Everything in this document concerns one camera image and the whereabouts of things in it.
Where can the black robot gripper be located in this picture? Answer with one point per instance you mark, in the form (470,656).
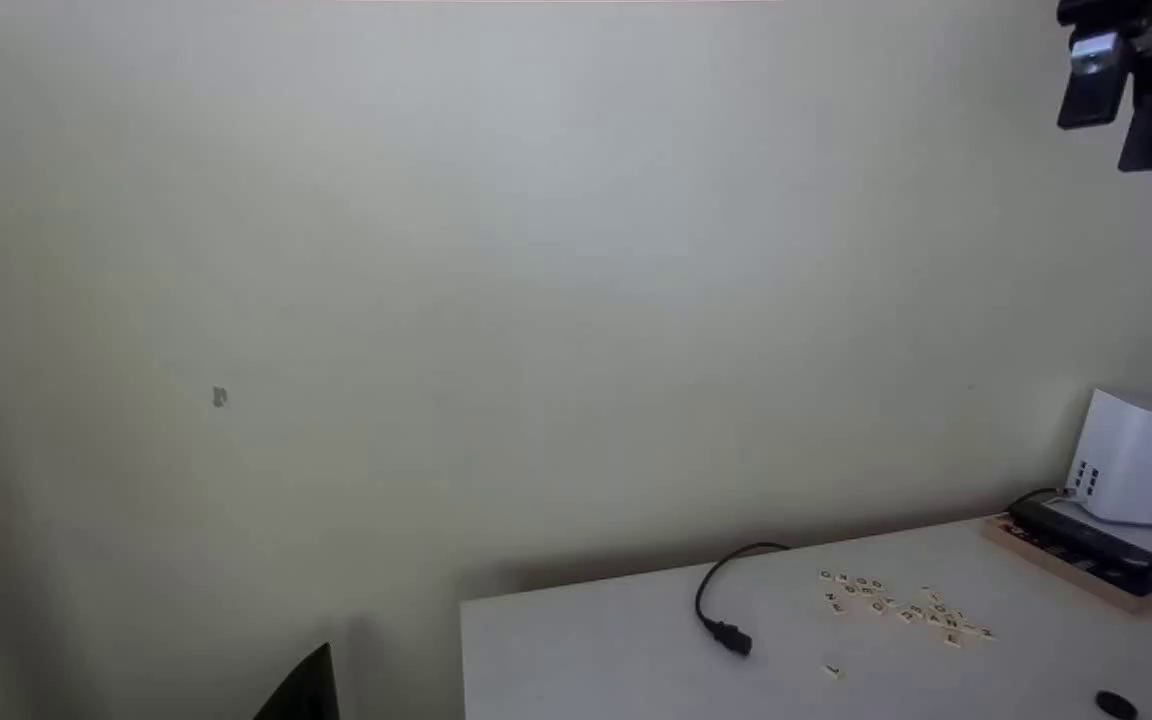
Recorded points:
(1099,71)

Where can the black remote control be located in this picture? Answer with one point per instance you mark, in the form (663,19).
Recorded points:
(1084,546)

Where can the black round cap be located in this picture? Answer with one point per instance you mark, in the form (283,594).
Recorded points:
(1113,704)

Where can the cluster of cream letter tiles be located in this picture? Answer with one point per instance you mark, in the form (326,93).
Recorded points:
(922,610)

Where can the black monitor corner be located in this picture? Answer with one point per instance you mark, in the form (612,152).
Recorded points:
(307,694)

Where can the white speaker box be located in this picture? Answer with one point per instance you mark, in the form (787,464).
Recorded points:
(1108,469)

